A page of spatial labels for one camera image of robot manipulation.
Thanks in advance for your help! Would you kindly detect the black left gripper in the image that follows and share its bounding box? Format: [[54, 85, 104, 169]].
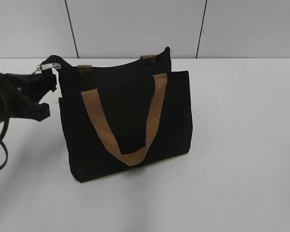
[[0, 72, 57, 123]]

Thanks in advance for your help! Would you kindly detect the silver zipper pull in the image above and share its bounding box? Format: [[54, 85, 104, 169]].
[[30, 62, 61, 76]]

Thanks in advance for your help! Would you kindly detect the black canvas tote bag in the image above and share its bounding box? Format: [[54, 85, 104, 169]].
[[46, 47, 193, 183]]

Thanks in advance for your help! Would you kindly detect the black cable loop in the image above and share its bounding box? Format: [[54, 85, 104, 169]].
[[0, 79, 10, 174]]

